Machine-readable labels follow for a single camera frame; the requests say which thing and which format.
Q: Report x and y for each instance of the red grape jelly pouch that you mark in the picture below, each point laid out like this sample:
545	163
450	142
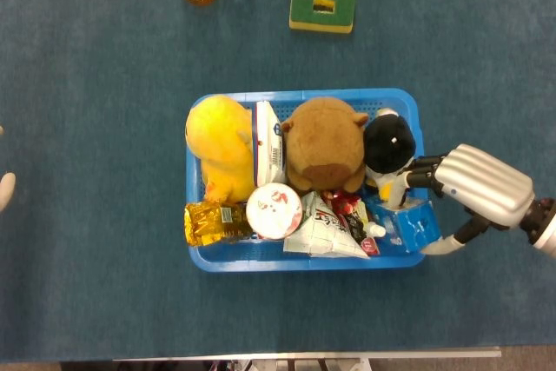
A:
354	219

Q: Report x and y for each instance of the metal table edge strip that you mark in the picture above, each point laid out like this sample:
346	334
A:
391	353

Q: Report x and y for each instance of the blue felt table cover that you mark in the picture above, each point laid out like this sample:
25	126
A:
87	171

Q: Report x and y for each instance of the green Pringles can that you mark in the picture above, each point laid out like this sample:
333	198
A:
273	210

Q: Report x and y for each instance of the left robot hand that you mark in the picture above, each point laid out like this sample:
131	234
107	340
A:
6	190

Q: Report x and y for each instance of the white triangular snack packet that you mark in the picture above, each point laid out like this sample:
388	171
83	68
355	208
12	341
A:
321	232

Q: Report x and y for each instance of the white blue snack bag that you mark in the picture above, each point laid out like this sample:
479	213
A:
267	145

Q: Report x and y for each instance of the green yellow sponge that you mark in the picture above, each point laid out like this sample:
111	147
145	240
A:
304	15

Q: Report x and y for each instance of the blue Oreo cookie box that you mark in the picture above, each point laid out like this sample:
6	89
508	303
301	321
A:
412	227

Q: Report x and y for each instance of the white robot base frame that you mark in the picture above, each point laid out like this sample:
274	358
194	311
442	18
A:
282	364

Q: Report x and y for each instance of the blue plastic basket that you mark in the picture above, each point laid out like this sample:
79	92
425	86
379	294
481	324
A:
243	258

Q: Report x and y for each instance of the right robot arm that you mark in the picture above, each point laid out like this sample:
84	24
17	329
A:
543	227

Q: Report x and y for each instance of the black white penguin plush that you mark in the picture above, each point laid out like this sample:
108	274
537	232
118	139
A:
388	141

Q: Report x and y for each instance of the gold foil snack package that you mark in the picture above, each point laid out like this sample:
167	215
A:
208	223

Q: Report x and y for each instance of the brown capybara plush toy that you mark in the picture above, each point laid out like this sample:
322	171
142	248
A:
323	141

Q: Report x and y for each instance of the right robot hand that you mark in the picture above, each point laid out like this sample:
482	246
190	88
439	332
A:
486	184

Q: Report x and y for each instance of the yellow duck plush toy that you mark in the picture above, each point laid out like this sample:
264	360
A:
221	145

